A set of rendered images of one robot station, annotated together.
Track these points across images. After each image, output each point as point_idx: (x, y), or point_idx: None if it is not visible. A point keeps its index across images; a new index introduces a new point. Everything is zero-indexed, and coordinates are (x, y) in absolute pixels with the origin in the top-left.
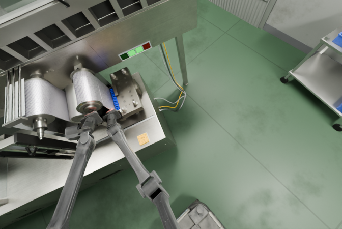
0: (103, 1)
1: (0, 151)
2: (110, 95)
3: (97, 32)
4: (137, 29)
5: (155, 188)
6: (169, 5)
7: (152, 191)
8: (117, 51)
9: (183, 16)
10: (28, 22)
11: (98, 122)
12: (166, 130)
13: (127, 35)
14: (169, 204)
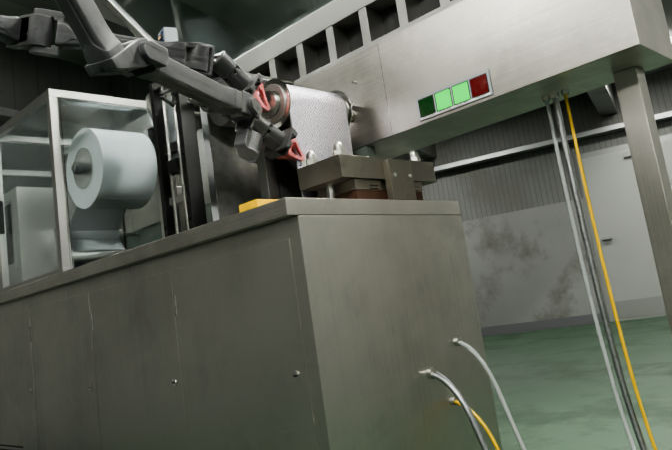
0: None
1: (159, 86)
2: None
3: (400, 32)
4: (467, 32)
5: (129, 42)
6: None
7: (122, 44)
8: (418, 89)
9: (582, 2)
10: (336, 6)
11: (245, 89)
12: (350, 341)
13: (445, 46)
14: (98, 33)
